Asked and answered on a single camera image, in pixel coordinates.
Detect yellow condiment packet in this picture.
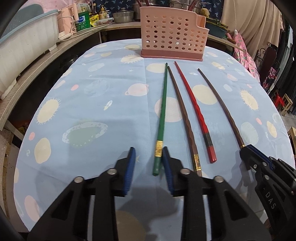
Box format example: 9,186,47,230
89,15,99,27

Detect blue planet-print tablecloth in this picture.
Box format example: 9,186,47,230
14,39,295,240

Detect brown chopstick gold band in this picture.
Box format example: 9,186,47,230
197,68,246,150

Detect red chopstick black band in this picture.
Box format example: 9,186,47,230
174,61,217,163

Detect blue and yellow stacked basins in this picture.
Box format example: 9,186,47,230
205,17,228,38

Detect pink perforated utensil basket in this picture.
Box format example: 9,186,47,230
140,6,209,61

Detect navy floral backsplash cloth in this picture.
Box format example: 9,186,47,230
93,0,224,20

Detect red plastic stool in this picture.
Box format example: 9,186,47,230
274,94,292,116

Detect dark brown twisted chopstick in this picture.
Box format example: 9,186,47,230
168,66,202,177

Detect white dish rack box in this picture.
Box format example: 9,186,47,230
1,4,58,100

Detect green plastic bottle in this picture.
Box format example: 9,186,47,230
75,11,90,32

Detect clear plastic food container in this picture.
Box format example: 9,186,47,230
94,18,114,27

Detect green chopstick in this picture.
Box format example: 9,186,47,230
152,63,168,176

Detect pink floral hanging garment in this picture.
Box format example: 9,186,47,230
233,30,260,82

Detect beige hanging curtain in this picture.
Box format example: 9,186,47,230
221,0,283,57

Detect small steel lidded pot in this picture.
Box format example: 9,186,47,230
113,8,134,24

